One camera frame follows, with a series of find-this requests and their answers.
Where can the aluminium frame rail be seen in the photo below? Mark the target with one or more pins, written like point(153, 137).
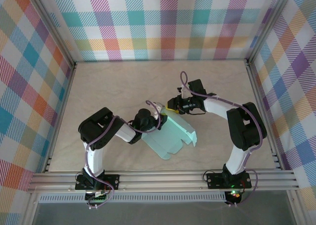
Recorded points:
point(160, 180)

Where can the mint green paper box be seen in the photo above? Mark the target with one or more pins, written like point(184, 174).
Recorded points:
point(170, 136)

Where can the aluminium frame leg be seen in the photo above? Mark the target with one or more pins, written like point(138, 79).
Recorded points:
point(30, 210)
point(296, 207)

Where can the aluminium corner post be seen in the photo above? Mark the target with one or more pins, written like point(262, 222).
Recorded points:
point(267, 27)
point(53, 29)

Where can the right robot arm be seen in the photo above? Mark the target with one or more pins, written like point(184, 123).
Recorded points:
point(237, 160)

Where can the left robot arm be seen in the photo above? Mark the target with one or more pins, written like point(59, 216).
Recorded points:
point(95, 158)

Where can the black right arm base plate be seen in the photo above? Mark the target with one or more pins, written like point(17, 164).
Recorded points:
point(214, 180)

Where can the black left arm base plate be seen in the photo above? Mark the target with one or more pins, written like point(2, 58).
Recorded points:
point(111, 181)

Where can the aluminium side rail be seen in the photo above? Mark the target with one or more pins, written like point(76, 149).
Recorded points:
point(265, 118)
point(59, 118)

